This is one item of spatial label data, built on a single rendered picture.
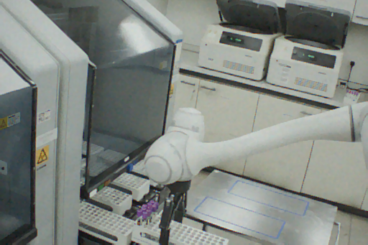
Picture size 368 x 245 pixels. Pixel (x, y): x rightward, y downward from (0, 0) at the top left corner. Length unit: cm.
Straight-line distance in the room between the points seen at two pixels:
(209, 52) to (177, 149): 262
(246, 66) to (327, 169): 106
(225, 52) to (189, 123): 243
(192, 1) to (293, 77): 137
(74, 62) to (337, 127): 72
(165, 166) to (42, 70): 39
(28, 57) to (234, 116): 274
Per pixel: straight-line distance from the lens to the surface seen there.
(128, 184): 181
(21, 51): 117
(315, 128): 120
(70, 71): 125
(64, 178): 137
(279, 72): 356
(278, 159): 373
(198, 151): 112
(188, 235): 145
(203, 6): 433
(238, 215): 180
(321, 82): 353
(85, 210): 162
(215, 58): 367
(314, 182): 377
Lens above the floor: 173
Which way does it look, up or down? 19 degrees down
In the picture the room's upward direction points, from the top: 9 degrees clockwise
